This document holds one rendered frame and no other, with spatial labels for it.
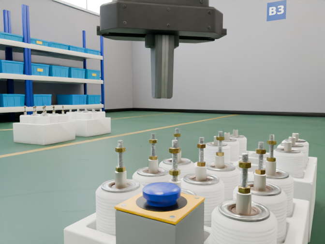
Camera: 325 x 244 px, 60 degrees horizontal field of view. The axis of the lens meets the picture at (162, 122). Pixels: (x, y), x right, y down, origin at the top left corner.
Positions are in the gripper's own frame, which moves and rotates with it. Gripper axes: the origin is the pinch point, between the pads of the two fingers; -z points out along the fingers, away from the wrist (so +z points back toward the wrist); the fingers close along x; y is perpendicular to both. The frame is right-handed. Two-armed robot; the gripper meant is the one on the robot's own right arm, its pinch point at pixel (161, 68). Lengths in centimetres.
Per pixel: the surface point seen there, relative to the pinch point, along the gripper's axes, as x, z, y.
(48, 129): 51, -31, -236
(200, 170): -13.7, -17.8, -25.5
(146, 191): 1.7, -12.3, 0.7
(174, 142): -6.0, -10.4, -17.3
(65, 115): 39, -21, -257
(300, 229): -29.6, -27.2, -15.4
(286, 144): -51, -18, -49
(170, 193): -0.5, -12.3, 1.8
